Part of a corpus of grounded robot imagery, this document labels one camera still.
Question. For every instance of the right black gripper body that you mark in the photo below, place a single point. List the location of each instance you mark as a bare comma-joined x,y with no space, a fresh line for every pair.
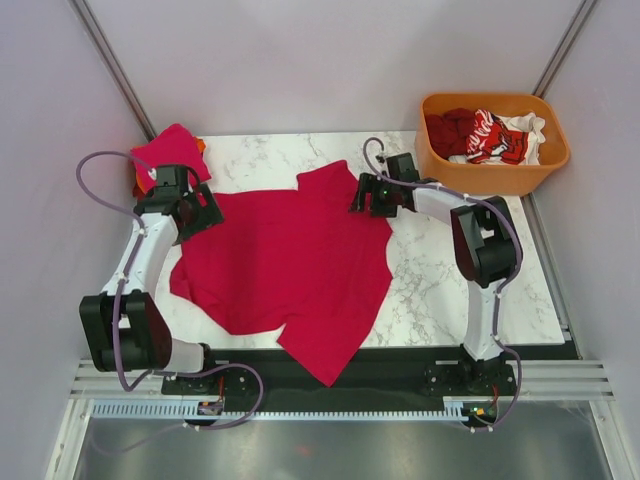
385,203

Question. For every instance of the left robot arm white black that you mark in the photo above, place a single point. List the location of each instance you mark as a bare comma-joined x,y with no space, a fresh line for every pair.
124,328

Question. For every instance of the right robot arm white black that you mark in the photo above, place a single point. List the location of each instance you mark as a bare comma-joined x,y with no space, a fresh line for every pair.
487,249

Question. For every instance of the folded dark red t shirt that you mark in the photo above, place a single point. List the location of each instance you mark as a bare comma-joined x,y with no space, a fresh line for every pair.
140,187

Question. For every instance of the folded pink t shirt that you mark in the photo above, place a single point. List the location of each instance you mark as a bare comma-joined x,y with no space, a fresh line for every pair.
174,145

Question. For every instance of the folded orange t shirt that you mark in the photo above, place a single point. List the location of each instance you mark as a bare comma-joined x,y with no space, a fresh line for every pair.
201,146

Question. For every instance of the dark red crumpled t shirt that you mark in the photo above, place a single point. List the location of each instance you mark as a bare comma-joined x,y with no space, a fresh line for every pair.
448,132

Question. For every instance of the orange plastic basket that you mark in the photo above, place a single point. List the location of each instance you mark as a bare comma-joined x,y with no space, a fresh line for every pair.
520,181

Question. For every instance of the red white printed t shirt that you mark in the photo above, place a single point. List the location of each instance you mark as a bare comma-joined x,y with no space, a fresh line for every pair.
502,140

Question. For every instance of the left aluminium frame post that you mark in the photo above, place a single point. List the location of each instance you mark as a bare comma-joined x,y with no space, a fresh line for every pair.
101,43

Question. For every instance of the aluminium frame post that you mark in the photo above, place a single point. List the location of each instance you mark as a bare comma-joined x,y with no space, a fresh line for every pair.
101,43
568,40

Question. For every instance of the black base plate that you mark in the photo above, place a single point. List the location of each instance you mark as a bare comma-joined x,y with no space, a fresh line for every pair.
403,376

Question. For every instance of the grey slotted cable duct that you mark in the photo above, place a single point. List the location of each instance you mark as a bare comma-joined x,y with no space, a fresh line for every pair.
193,410

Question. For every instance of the right aluminium frame post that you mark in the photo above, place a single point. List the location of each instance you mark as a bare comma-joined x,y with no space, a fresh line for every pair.
568,40

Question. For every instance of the aluminium rail profile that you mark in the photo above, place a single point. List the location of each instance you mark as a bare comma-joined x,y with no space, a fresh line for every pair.
542,380

